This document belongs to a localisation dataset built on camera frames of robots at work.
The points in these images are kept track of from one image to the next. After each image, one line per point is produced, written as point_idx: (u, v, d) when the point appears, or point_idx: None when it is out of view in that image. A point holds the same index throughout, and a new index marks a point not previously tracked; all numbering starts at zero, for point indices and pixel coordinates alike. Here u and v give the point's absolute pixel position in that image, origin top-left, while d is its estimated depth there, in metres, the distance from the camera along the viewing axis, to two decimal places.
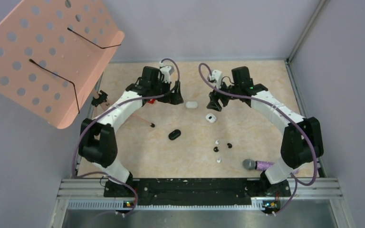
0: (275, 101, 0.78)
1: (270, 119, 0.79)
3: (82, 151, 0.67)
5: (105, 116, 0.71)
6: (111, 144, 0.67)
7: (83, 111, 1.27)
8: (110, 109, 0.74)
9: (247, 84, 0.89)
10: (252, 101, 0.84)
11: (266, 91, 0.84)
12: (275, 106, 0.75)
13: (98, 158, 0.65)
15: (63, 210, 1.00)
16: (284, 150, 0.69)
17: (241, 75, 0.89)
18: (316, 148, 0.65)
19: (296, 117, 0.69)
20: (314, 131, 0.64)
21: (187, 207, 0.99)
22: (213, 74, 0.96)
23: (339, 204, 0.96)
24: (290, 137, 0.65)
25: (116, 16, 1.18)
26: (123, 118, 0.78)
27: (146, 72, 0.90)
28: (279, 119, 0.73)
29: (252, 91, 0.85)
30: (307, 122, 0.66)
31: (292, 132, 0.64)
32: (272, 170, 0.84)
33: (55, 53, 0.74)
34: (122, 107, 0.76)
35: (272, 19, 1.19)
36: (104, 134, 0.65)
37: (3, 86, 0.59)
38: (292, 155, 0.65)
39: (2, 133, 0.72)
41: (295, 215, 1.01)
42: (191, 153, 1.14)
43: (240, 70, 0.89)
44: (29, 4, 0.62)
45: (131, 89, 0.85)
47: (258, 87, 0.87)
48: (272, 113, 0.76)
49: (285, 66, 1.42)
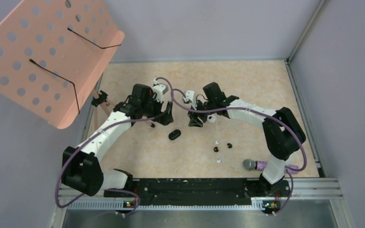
0: (247, 104, 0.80)
1: (248, 122, 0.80)
3: (66, 180, 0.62)
5: (88, 144, 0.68)
6: (95, 174, 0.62)
7: (83, 111, 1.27)
8: (94, 135, 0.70)
9: (220, 98, 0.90)
10: (228, 112, 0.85)
11: (238, 99, 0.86)
12: (249, 109, 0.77)
13: (82, 187, 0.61)
15: (64, 210, 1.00)
16: (270, 146, 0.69)
17: (213, 91, 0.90)
18: (298, 135, 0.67)
19: (270, 111, 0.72)
20: (289, 119, 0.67)
21: (187, 207, 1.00)
22: (187, 96, 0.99)
23: (339, 204, 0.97)
24: (269, 130, 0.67)
25: (116, 16, 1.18)
26: (110, 142, 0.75)
27: (136, 90, 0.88)
28: (255, 118, 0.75)
29: (225, 102, 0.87)
30: (280, 113, 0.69)
31: (270, 125, 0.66)
32: (269, 169, 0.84)
33: (55, 53, 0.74)
34: (108, 131, 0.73)
35: (272, 19, 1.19)
36: (87, 165, 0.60)
37: (3, 86, 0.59)
38: (278, 147, 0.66)
39: (2, 133, 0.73)
41: (296, 215, 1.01)
42: (191, 153, 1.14)
43: (211, 86, 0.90)
44: (29, 4, 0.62)
45: (120, 109, 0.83)
47: (230, 98, 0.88)
48: (248, 117, 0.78)
49: (285, 66, 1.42)
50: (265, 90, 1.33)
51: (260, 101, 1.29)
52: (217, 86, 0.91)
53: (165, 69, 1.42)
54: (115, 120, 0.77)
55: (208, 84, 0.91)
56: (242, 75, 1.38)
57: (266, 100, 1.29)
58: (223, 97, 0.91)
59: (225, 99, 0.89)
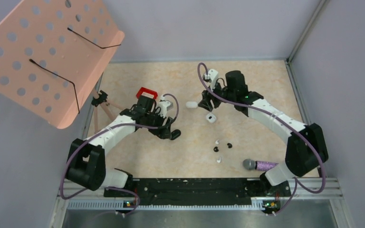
0: (273, 109, 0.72)
1: (269, 128, 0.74)
3: (69, 174, 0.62)
5: (96, 138, 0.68)
6: (100, 167, 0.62)
7: (83, 111, 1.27)
8: (102, 130, 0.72)
9: (243, 92, 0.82)
10: (249, 110, 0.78)
11: (263, 99, 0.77)
12: (274, 115, 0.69)
13: (84, 181, 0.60)
15: (63, 210, 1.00)
16: (289, 160, 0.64)
17: (236, 84, 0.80)
18: (321, 156, 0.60)
19: (298, 125, 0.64)
20: (317, 137, 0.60)
21: (187, 207, 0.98)
22: (209, 73, 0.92)
23: (339, 204, 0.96)
24: (294, 147, 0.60)
25: (116, 16, 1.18)
26: (115, 141, 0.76)
27: (141, 100, 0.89)
28: (279, 128, 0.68)
29: (248, 100, 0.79)
30: (309, 128, 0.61)
31: (297, 142, 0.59)
32: (273, 173, 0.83)
33: (55, 53, 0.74)
34: (115, 129, 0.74)
35: (272, 19, 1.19)
36: (94, 156, 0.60)
37: (3, 86, 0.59)
38: (298, 164, 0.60)
39: (2, 132, 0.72)
41: (295, 215, 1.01)
42: (191, 153, 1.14)
43: (235, 76, 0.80)
44: (29, 4, 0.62)
45: (126, 113, 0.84)
47: (254, 95, 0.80)
48: (270, 122, 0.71)
49: (285, 66, 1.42)
50: (265, 90, 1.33)
51: None
52: (243, 77, 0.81)
53: (165, 69, 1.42)
54: (122, 121, 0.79)
55: (234, 72, 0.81)
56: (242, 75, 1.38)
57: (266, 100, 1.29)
58: (245, 91, 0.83)
59: (248, 96, 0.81)
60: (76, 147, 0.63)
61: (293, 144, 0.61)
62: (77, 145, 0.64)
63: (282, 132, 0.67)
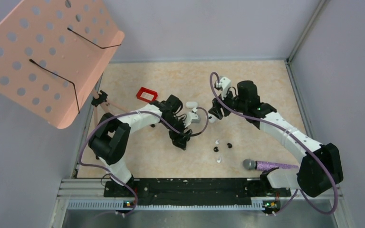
0: (287, 125, 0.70)
1: (281, 143, 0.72)
3: (92, 143, 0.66)
5: (125, 117, 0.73)
6: (122, 144, 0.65)
7: (83, 110, 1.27)
8: (132, 112, 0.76)
9: (254, 103, 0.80)
10: (261, 123, 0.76)
11: (275, 113, 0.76)
12: (289, 132, 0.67)
13: (105, 152, 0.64)
15: (63, 210, 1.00)
16: (301, 179, 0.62)
17: (249, 94, 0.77)
18: (336, 177, 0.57)
19: (313, 143, 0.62)
20: (334, 159, 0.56)
21: (187, 207, 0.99)
22: (221, 82, 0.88)
23: (339, 204, 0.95)
24: (308, 167, 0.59)
25: (116, 16, 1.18)
26: (141, 125, 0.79)
27: (171, 99, 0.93)
28: (293, 146, 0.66)
29: (260, 112, 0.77)
30: (324, 148, 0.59)
31: (312, 163, 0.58)
32: (277, 176, 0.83)
33: (55, 53, 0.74)
34: (144, 114, 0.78)
35: (272, 19, 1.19)
36: (120, 131, 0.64)
37: (3, 86, 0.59)
38: (311, 185, 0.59)
39: (2, 132, 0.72)
41: (295, 215, 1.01)
42: (191, 153, 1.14)
43: (248, 87, 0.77)
44: (29, 4, 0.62)
45: (154, 104, 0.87)
47: (266, 107, 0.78)
48: (283, 138, 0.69)
49: (285, 66, 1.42)
50: (265, 90, 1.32)
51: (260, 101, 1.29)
52: (255, 88, 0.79)
53: (165, 69, 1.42)
54: (150, 109, 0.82)
55: (246, 83, 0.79)
56: (242, 75, 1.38)
57: (266, 100, 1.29)
58: (257, 102, 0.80)
59: (260, 107, 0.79)
60: (104, 119, 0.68)
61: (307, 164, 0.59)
62: (106, 118, 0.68)
63: (295, 150, 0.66)
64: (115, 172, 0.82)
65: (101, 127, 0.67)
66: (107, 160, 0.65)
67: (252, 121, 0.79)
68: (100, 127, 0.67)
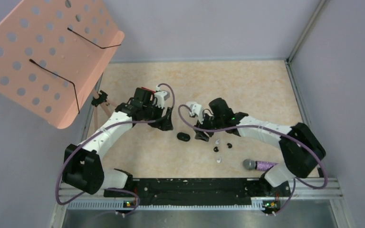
0: (259, 122, 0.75)
1: (261, 140, 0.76)
3: (67, 178, 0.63)
5: (90, 142, 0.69)
6: (96, 173, 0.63)
7: (82, 111, 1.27)
8: (97, 133, 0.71)
9: (229, 115, 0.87)
10: (238, 130, 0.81)
11: (248, 117, 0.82)
12: (262, 126, 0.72)
13: (82, 185, 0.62)
15: (63, 210, 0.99)
16: (288, 165, 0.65)
17: (220, 109, 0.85)
18: (319, 151, 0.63)
19: (284, 128, 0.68)
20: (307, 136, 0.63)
21: (187, 207, 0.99)
22: (193, 109, 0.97)
23: (339, 203, 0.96)
24: (287, 150, 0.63)
25: (116, 16, 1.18)
26: (111, 140, 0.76)
27: (139, 93, 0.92)
28: (270, 137, 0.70)
29: (235, 121, 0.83)
30: (295, 129, 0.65)
31: (288, 144, 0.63)
32: (273, 175, 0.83)
33: (55, 53, 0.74)
34: (110, 130, 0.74)
35: (273, 19, 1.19)
36: (88, 162, 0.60)
37: (3, 85, 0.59)
38: (298, 165, 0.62)
39: (2, 132, 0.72)
41: (295, 215, 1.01)
42: (191, 153, 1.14)
43: (218, 103, 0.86)
44: (29, 4, 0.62)
45: (121, 109, 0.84)
47: (239, 115, 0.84)
48: (261, 135, 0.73)
49: (285, 66, 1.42)
50: (266, 90, 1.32)
51: (260, 101, 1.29)
52: (225, 102, 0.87)
53: (165, 69, 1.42)
54: (117, 119, 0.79)
55: (215, 100, 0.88)
56: (242, 75, 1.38)
57: (266, 100, 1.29)
58: (231, 114, 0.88)
59: (234, 117, 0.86)
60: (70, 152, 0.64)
61: (284, 147, 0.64)
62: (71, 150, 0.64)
63: (272, 139, 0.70)
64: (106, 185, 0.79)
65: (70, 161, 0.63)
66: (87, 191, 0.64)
67: (231, 130, 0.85)
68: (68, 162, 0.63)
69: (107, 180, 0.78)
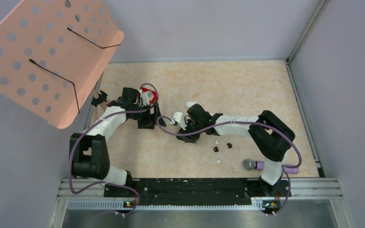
0: (232, 118, 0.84)
1: (237, 134, 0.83)
3: (75, 168, 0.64)
5: (93, 129, 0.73)
6: (104, 155, 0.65)
7: (82, 111, 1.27)
8: (97, 122, 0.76)
9: (206, 118, 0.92)
10: (216, 129, 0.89)
11: (223, 116, 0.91)
12: (234, 121, 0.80)
13: (93, 171, 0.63)
15: (63, 210, 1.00)
16: (264, 152, 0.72)
17: (197, 113, 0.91)
18: (287, 134, 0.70)
19: (253, 118, 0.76)
20: (273, 121, 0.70)
21: (187, 207, 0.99)
22: (175, 118, 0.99)
23: (339, 204, 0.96)
24: (258, 137, 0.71)
25: (116, 16, 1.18)
26: (112, 129, 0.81)
27: (126, 91, 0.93)
28: (242, 128, 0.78)
29: (211, 122, 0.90)
30: (263, 117, 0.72)
31: (257, 131, 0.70)
32: (268, 172, 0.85)
33: (55, 53, 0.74)
34: (109, 119, 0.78)
35: (273, 18, 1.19)
36: (96, 144, 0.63)
37: (3, 85, 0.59)
38: (271, 150, 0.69)
39: (2, 132, 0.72)
41: (295, 215, 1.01)
42: (191, 153, 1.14)
43: (195, 109, 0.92)
44: (29, 4, 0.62)
45: (113, 105, 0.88)
47: (215, 116, 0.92)
48: (235, 128, 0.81)
49: (285, 66, 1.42)
50: (266, 90, 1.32)
51: (260, 101, 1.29)
52: (200, 106, 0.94)
53: (165, 69, 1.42)
54: (113, 110, 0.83)
55: (192, 107, 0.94)
56: (242, 75, 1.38)
57: (266, 100, 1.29)
58: (208, 117, 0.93)
59: (211, 118, 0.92)
60: (75, 141, 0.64)
61: (255, 134, 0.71)
62: (75, 138, 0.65)
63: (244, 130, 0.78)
64: (109, 180, 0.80)
65: (76, 150, 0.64)
66: (97, 177, 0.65)
67: (209, 131, 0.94)
68: (74, 151, 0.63)
69: (110, 175, 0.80)
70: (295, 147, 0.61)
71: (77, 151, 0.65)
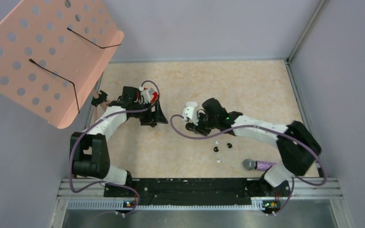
0: (254, 121, 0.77)
1: (257, 139, 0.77)
3: (75, 167, 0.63)
5: (93, 128, 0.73)
6: (104, 154, 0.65)
7: (82, 111, 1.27)
8: (98, 121, 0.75)
9: (222, 115, 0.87)
10: (235, 130, 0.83)
11: (242, 115, 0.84)
12: (257, 126, 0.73)
13: (93, 169, 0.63)
15: (64, 210, 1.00)
16: (287, 164, 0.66)
17: (214, 109, 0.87)
18: (314, 148, 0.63)
19: (280, 127, 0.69)
20: (303, 133, 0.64)
21: (187, 207, 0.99)
22: (186, 113, 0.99)
23: (339, 204, 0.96)
24: (285, 148, 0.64)
25: (116, 16, 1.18)
26: (112, 129, 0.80)
27: (126, 90, 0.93)
28: (266, 136, 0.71)
29: (229, 121, 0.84)
30: (293, 128, 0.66)
31: (286, 143, 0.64)
32: (273, 175, 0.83)
33: (55, 53, 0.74)
34: (110, 118, 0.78)
35: (273, 18, 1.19)
36: (96, 143, 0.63)
37: (3, 85, 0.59)
38: (296, 163, 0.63)
39: (2, 132, 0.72)
41: (295, 215, 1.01)
42: (191, 153, 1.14)
43: (212, 104, 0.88)
44: (29, 4, 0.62)
45: (114, 105, 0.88)
47: (234, 114, 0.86)
48: (258, 134, 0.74)
49: (285, 66, 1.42)
50: (266, 90, 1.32)
51: (260, 101, 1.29)
52: (217, 102, 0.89)
53: (165, 69, 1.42)
54: (113, 110, 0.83)
55: (207, 101, 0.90)
56: (242, 75, 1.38)
57: (266, 100, 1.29)
58: (225, 114, 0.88)
59: (228, 116, 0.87)
60: (75, 140, 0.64)
61: (282, 146, 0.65)
62: (76, 137, 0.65)
63: (268, 139, 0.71)
64: (109, 179, 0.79)
65: (76, 149, 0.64)
66: (97, 177, 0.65)
67: (226, 129, 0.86)
68: (75, 150, 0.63)
69: (111, 173, 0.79)
70: (323, 162, 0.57)
71: (78, 151, 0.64)
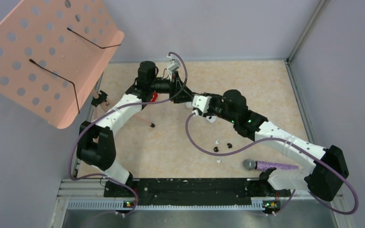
0: (284, 134, 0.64)
1: (283, 154, 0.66)
3: (81, 154, 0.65)
5: (103, 119, 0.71)
6: (110, 148, 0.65)
7: (83, 111, 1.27)
8: (110, 112, 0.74)
9: (244, 115, 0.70)
10: (256, 137, 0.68)
11: (268, 122, 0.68)
12: (290, 143, 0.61)
13: (96, 160, 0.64)
15: (63, 210, 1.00)
16: (312, 185, 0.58)
17: (239, 108, 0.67)
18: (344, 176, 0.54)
19: (317, 150, 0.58)
20: (340, 162, 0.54)
21: (188, 207, 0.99)
22: (197, 103, 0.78)
23: (339, 203, 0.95)
24: (321, 177, 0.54)
25: (116, 16, 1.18)
26: (123, 120, 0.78)
27: (141, 72, 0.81)
28: (298, 156, 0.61)
29: (252, 125, 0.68)
30: (329, 152, 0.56)
31: (324, 172, 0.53)
32: (280, 183, 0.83)
33: (55, 53, 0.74)
34: (122, 109, 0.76)
35: (272, 18, 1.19)
36: (103, 137, 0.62)
37: (3, 86, 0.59)
38: (325, 190, 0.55)
39: (2, 132, 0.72)
41: (296, 215, 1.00)
42: (191, 153, 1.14)
43: (238, 101, 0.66)
44: (29, 4, 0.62)
45: (131, 92, 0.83)
47: (257, 117, 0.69)
48: (286, 150, 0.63)
49: (285, 66, 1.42)
50: (266, 90, 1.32)
51: (260, 101, 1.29)
52: (244, 98, 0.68)
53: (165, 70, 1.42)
54: (129, 100, 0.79)
55: (230, 95, 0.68)
56: (242, 75, 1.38)
57: (266, 100, 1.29)
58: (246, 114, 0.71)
59: (251, 119, 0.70)
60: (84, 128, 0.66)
61: (319, 174, 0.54)
62: (85, 127, 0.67)
63: (303, 161, 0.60)
64: (111, 175, 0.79)
65: (83, 137, 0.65)
66: (100, 167, 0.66)
67: (245, 134, 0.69)
68: (81, 138, 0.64)
69: (114, 167, 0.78)
70: (354, 192, 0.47)
71: (84, 139, 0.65)
